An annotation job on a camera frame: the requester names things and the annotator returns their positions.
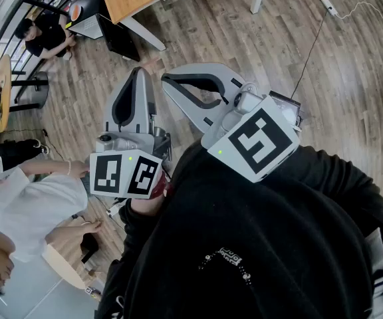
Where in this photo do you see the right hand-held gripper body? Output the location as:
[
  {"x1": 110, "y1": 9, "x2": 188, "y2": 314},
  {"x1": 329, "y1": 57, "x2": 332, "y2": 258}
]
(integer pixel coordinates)
[{"x1": 200, "y1": 81, "x2": 301, "y2": 184}]

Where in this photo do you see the thin black cable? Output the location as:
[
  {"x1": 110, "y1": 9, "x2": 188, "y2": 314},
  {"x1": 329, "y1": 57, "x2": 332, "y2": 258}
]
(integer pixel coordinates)
[{"x1": 290, "y1": 10, "x2": 327, "y2": 98}]

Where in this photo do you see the black metal railing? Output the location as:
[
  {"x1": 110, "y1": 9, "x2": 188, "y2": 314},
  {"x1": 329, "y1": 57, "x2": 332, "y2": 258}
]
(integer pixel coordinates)
[{"x1": 0, "y1": 0, "x2": 99, "y2": 92}]

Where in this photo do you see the small black display device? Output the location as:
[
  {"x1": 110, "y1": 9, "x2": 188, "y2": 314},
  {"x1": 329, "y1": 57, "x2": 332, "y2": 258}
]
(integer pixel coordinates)
[{"x1": 269, "y1": 90, "x2": 303, "y2": 126}]

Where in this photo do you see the white cable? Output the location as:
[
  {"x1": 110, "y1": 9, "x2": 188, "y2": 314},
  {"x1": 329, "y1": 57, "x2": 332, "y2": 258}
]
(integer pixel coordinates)
[{"x1": 337, "y1": 1, "x2": 383, "y2": 33}]

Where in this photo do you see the black pedestal table base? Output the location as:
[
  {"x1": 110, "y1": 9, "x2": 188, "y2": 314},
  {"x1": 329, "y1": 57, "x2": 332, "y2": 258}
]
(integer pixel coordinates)
[{"x1": 10, "y1": 71, "x2": 50, "y2": 111}]

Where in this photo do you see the white power strip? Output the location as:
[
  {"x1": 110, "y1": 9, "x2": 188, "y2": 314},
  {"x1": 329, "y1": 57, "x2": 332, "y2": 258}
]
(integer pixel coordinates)
[{"x1": 319, "y1": 0, "x2": 338, "y2": 17}]

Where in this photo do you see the black flat panel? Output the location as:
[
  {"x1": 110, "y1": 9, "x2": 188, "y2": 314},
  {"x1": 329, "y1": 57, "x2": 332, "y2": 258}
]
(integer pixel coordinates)
[{"x1": 97, "y1": 13, "x2": 142, "y2": 62}]

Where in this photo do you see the person's left forearm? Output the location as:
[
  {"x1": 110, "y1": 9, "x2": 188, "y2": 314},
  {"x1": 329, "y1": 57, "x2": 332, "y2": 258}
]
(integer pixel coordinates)
[{"x1": 120, "y1": 193, "x2": 172, "y2": 232}]

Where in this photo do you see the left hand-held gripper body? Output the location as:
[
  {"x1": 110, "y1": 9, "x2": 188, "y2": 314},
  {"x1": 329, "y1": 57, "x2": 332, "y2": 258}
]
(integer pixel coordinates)
[{"x1": 88, "y1": 126, "x2": 173, "y2": 200}]

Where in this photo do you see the black storage box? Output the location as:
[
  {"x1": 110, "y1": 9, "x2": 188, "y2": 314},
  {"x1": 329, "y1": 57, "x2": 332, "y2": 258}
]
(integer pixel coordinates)
[{"x1": 67, "y1": 0, "x2": 113, "y2": 41}]

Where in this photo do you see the pale round table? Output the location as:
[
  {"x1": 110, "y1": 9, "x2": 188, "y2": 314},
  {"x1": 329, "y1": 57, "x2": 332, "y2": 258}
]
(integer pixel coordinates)
[{"x1": 41, "y1": 244, "x2": 86, "y2": 290}]

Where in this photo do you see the small patterned block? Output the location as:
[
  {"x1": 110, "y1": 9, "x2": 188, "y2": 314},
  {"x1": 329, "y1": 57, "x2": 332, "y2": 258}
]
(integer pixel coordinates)
[{"x1": 84, "y1": 286, "x2": 101, "y2": 301}]

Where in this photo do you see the round wooden side table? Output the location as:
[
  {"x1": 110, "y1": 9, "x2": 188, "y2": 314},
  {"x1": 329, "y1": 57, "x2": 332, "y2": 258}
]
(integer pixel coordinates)
[{"x1": 0, "y1": 54, "x2": 13, "y2": 134}]

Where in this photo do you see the person's right forearm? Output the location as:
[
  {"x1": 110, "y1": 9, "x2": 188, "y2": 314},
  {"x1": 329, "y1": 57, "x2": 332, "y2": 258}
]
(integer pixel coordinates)
[{"x1": 271, "y1": 144, "x2": 383, "y2": 212}]

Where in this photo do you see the person's black sweater torso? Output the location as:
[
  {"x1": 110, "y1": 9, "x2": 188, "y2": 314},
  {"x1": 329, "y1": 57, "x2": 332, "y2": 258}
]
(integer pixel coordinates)
[{"x1": 94, "y1": 138, "x2": 383, "y2": 319}]

